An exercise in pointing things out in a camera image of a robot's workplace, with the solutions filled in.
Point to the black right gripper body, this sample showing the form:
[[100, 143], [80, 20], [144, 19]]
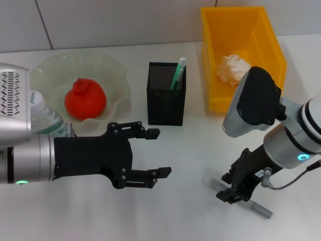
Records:
[[248, 170]]

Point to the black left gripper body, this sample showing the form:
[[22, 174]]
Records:
[[92, 155]]

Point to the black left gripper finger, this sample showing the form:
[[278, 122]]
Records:
[[163, 172], [153, 134]]

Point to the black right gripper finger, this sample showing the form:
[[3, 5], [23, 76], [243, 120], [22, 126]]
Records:
[[227, 177], [230, 197]]

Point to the grey marker pen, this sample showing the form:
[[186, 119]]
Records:
[[260, 210]]

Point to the orange fruit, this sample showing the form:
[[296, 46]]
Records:
[[85, 100]]

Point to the clear green-label water bottle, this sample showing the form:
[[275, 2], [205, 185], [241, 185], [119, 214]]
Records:
[[47, 120]]

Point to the green pen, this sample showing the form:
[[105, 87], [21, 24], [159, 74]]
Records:
[[181, 62]]

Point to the white paper ball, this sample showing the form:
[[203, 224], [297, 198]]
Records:
[[230, 70]]

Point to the black mesh pen holder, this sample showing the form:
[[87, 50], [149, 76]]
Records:
[[160, 113]]

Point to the green glass fruit plate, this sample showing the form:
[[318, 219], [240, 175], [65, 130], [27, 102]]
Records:
[[100, 65]]

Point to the yellow plastic bin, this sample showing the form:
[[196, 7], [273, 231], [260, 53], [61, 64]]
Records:
[[250, 37]]

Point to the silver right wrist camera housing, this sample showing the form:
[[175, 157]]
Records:
[[255, 100]]

